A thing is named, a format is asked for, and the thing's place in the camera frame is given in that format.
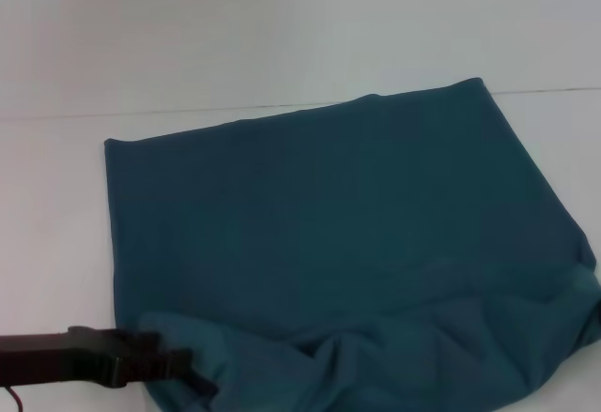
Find teal t-shirt with white print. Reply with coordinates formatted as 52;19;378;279
102;76;601;412

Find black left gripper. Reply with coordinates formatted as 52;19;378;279
0;326;222;399

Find black cable with silver plug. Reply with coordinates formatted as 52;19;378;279
3;386;23;412

